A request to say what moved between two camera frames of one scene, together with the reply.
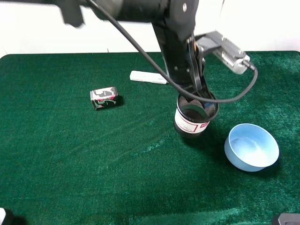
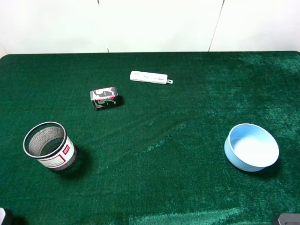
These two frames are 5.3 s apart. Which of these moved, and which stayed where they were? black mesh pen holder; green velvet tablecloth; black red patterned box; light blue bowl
Moved: black mesh pen holder
Stayed: light blue bowl; green velvet tablecloth; black red patterned box
